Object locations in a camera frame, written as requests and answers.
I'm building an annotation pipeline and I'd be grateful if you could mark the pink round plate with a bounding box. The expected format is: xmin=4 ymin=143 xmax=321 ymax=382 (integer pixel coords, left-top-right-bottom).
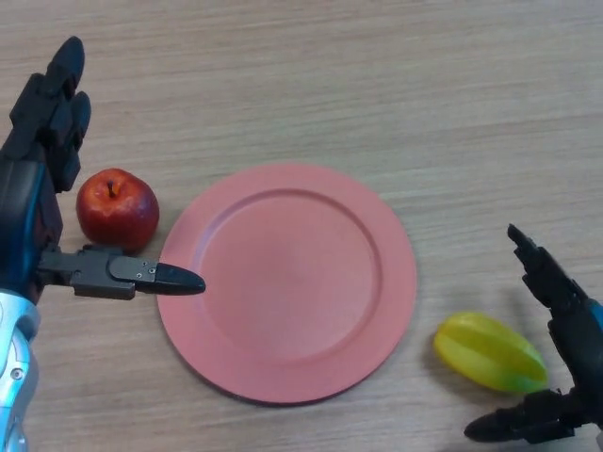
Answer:
xmin=157 ymin=163 xmax=418 ymax=406

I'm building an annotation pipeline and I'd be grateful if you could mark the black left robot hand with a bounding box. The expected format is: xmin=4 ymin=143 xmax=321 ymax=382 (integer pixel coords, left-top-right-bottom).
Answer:
xmin=0 ymin=36 xmax=206 ymax=303

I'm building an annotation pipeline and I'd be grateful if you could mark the yellow starfruit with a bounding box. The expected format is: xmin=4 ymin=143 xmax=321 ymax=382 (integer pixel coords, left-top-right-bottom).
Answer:
xmin=432 ymin=311 xmax=549 ymax=395

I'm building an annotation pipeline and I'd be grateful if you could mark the red apple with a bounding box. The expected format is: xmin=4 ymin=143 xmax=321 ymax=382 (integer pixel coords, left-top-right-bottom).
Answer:
xmin=75 ymin=168 xmax=160 ymax=253

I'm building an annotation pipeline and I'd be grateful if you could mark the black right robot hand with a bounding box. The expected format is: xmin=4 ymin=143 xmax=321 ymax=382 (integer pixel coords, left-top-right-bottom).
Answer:
xmin=464 ymin=223 xmax=603 ymax=444

